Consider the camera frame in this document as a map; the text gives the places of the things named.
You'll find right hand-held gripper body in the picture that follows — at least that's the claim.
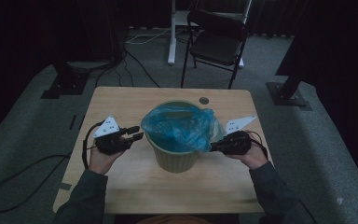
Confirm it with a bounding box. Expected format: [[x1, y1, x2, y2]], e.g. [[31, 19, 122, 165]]
[[218, 115, 258, 156]]

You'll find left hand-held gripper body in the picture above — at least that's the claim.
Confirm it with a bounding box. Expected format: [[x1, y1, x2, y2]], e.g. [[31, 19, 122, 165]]
[[91, 115, 131, 156]]

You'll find blue plastic bag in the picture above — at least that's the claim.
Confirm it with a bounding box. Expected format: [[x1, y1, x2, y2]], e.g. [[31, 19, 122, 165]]
[[140, 102, 227, 154]]

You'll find green ribbed plastic bin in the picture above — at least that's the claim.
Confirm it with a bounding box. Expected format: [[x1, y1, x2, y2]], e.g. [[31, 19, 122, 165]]
[[144, 99, 214, 175]]

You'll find person's left hand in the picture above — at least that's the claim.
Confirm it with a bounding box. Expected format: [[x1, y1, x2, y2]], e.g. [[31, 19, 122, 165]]
[[88, 145, 126, 176]]

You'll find person's right hand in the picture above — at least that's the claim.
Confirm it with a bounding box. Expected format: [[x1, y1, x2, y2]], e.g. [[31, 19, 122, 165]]
[[226, 133, 270, 171]]

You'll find black square stand base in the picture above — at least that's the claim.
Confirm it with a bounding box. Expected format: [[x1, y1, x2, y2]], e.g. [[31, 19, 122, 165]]
[[40, 61, 91, 100]]

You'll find grey round stand base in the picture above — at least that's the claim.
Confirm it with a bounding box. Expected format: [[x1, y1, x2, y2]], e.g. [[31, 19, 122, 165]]
[[66, 60, 115, 72]]

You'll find person's orange clothing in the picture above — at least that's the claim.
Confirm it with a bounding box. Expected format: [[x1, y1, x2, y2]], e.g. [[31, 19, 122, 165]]
[[136, 215, 212, 224]]

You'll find black folding chair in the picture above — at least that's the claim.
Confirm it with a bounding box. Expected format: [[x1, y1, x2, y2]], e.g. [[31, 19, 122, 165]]
[[181, 10, 250, 91]]

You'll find dark curtain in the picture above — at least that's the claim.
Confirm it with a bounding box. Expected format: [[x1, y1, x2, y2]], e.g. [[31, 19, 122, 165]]
[[274, 0, 358, 198]]

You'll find left hand-held gripper black cable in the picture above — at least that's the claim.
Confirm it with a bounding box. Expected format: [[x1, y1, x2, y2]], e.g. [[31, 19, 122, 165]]
[[80, 120, 107, 171]]

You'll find hand-held gripper black cable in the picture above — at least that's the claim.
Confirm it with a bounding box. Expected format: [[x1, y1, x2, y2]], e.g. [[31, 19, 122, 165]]
[[80, 120, 107, 171], [245, 130, 319, 224]]

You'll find right hand-held gripper black cable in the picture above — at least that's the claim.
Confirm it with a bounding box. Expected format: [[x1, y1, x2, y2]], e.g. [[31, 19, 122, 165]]
[[245, 130, 319, 224]]

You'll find thin black floor cable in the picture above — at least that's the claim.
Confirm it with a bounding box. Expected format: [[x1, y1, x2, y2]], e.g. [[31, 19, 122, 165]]
[[122, 49, 161, 89], [94, 55, 135, 89]]

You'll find black stand with base plate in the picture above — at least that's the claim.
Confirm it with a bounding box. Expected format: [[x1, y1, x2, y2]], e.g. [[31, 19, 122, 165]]
[[266, 74, 313, 112]]

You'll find long black looped floor cable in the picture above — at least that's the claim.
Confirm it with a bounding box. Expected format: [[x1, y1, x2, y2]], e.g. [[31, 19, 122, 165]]
[[0, 153, 73, 215]]

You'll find white floor cable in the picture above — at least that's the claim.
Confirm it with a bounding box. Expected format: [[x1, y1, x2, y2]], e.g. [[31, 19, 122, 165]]
[[124, 26, 172, 46]]

